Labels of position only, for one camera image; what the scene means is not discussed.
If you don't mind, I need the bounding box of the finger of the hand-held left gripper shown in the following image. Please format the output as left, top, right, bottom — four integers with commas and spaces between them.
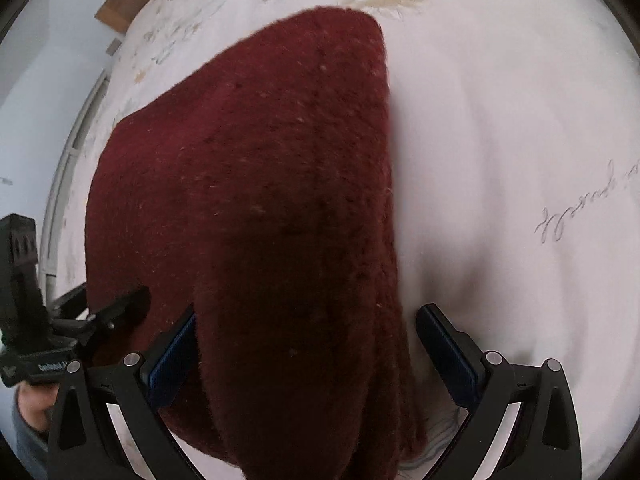
47, 283, 91, 319
80, 287, 152, 349

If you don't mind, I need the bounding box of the maroon knit sweater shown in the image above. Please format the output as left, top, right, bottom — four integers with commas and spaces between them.
84, 5, 428, 480

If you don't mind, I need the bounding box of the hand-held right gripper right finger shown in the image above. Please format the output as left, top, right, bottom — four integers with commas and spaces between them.
415, 303, 582, 480

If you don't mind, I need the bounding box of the white panelled door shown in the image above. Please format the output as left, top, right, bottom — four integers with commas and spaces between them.
40, 67, 113, 301

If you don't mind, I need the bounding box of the floral white bed sheet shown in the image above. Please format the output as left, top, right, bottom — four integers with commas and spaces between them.
45, 0, 640, 480

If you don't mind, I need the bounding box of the person's left forearm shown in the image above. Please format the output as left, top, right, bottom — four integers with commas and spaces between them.
12, 385, 53, 461

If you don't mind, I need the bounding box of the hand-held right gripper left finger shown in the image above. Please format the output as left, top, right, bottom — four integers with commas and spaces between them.
46, 305, 221, 480

